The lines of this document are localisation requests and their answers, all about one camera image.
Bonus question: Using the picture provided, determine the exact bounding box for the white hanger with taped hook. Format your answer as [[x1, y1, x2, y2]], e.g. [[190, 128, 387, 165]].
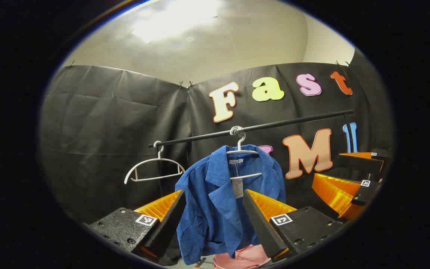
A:
[[225, 126, 263, 180]]

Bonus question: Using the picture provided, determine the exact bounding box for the black clothes rack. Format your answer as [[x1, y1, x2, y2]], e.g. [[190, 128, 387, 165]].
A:
[[148, 109, 355, 154]]

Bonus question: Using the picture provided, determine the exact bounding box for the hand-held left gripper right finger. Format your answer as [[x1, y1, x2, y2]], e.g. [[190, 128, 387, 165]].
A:
[[242, 189, 346, 262]]

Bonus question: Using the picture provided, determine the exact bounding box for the white plastic hanger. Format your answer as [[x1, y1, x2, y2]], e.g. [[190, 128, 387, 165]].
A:
[[124, 140, 186, 185]]

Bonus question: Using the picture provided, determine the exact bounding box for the pink laundry hamper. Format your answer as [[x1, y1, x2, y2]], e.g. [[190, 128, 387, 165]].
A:
[[213, 244, 272, 269]]

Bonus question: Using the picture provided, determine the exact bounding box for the blue corduroy jacket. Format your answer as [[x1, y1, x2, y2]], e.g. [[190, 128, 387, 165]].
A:
[[175, 145, 286, 266]]

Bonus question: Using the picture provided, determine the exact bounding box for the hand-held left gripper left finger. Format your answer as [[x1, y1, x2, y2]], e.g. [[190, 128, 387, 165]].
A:
[[84, 190, 186, 262]]

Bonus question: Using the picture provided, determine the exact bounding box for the black backdrop cloth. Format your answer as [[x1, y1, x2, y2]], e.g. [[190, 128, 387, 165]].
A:
[[40, 49, 393, 239]]

